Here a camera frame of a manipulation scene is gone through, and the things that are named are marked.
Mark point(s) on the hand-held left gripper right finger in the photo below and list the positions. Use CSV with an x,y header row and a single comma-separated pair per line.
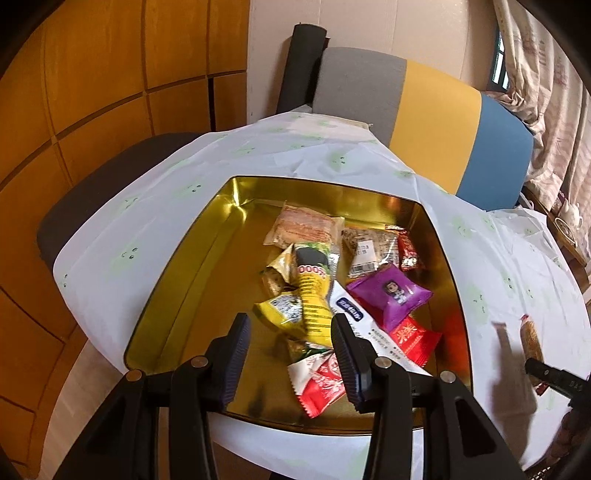
x,y
344,355

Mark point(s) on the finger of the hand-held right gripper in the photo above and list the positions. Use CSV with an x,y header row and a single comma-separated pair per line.
x,y
558,381

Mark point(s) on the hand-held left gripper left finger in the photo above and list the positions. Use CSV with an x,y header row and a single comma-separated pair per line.
x,y
235,360

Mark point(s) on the red white snack packet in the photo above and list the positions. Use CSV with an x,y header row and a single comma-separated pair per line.
x,y
318,385

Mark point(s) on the grain bar packet red end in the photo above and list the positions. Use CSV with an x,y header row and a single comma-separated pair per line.
x,y
532,341

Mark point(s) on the small yellow snack packet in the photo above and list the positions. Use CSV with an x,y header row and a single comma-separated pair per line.
x,y
281,314

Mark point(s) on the long yellow packet black oval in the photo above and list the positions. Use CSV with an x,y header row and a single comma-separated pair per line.
x,y
316,295

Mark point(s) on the large red snack packet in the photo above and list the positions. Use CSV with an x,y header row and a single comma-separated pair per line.
x,y
415,341

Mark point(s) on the purple snack packet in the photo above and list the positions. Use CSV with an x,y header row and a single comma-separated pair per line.
x,y
390,295

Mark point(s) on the gold tin box maroon sides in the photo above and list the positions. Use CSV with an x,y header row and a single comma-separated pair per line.
x,y
194,295

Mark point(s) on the gold green snack packet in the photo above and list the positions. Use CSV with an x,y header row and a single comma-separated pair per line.
x,y
279,272

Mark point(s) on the clear grain bar packet white label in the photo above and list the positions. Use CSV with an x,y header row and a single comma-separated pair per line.
x,y
371,249

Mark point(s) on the small red gold candy packet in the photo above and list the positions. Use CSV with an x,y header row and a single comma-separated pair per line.
x,y
408,251

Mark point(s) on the clear wafer packet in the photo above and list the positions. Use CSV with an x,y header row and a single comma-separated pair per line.
x,y
302,226

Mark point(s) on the person's right forearm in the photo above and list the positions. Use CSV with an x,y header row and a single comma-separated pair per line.
x,y
575,438

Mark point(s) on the wooden side table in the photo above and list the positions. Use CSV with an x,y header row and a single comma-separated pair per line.
x,y
577,254

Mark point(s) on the round tray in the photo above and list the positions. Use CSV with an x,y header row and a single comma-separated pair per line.
x,y
565,229

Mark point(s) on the white teapot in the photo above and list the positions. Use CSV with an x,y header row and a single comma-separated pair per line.
x,y
570,211

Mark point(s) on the pale printed tablecloth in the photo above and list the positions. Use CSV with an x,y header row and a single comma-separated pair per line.
x,y
258,152

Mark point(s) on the dark grey chair seat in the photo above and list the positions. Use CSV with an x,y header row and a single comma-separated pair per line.
x,y
101,184

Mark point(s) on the grey yellow blue chair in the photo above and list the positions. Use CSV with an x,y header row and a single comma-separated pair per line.
x,y
438,124

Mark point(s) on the patterned beige curtain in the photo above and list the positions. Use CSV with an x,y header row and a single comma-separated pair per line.
x,y
554,92

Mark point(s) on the wooden wardrobe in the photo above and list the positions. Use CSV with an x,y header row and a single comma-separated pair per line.
x,y
92,92

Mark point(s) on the window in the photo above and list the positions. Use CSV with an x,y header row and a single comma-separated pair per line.
x,y
499,55

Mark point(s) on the black upright chair frame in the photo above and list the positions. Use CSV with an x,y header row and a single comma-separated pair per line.
x,y
300,64

